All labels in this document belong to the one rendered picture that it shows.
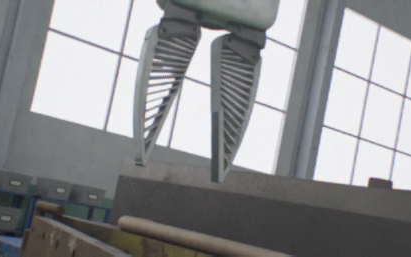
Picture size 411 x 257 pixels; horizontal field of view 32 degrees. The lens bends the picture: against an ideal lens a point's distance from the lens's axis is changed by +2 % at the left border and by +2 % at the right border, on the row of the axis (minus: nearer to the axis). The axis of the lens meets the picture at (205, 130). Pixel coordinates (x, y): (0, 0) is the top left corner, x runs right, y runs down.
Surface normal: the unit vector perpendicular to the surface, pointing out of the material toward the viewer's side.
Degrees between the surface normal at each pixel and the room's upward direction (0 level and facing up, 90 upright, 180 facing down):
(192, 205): 90
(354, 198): 90
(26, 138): 90
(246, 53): 90
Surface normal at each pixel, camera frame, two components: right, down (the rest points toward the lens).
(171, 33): 0.37, -0.04
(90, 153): 0.64, 0.04
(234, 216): -0.76, -0.22
